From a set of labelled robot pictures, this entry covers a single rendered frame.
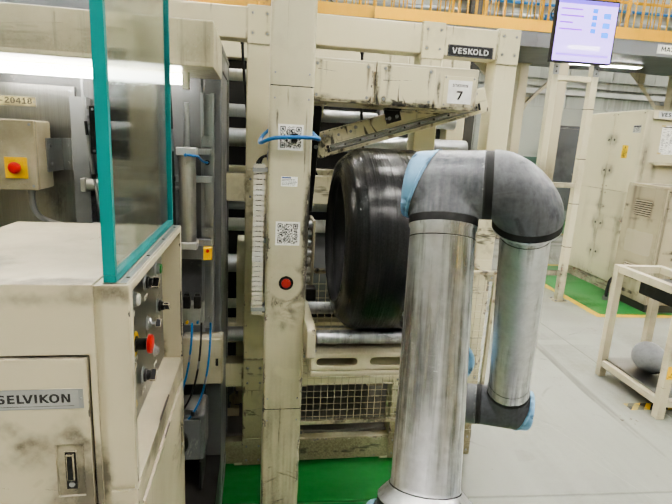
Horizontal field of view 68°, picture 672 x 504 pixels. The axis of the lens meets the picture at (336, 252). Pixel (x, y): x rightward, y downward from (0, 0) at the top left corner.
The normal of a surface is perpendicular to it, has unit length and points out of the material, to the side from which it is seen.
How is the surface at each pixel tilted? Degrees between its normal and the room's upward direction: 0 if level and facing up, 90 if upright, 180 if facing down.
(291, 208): 90
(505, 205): 117
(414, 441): 73
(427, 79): 90
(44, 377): 90
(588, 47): 90
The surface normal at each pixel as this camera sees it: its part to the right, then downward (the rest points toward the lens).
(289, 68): 0.15, 0.22
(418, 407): -0.53, -0.15
